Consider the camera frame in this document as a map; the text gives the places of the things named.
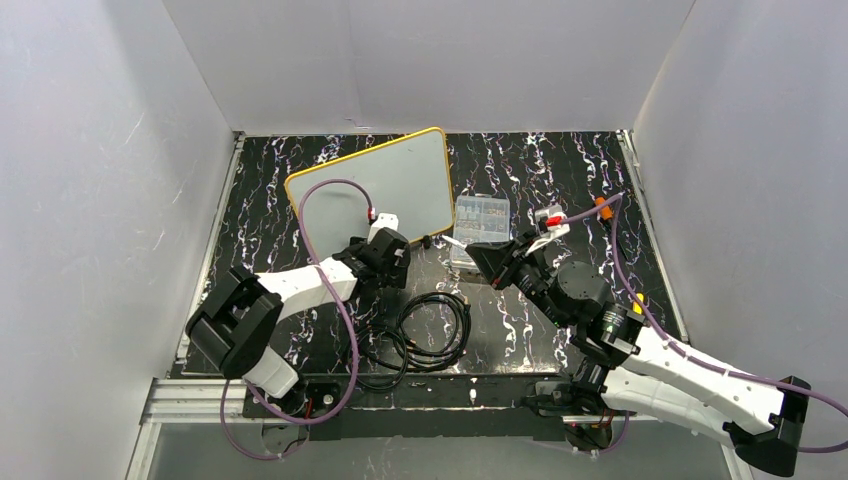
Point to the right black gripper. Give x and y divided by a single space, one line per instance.
510 266

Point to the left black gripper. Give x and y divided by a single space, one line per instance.
395 258

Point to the white whiteboard marker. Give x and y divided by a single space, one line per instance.
454 242

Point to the yellow framed whiteboard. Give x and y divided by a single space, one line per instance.
408 177

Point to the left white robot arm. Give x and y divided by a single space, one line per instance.
233 326

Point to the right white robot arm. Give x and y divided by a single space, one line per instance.
629 367

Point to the clear plastic screw box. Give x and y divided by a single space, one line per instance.
481 219

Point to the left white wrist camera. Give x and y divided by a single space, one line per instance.
383 221

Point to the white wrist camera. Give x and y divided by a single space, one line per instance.
383 221
550 224

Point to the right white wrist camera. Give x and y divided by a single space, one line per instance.
550 224

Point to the orange handled screwdriver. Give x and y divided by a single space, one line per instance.
605 216

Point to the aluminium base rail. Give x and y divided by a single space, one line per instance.
459 427

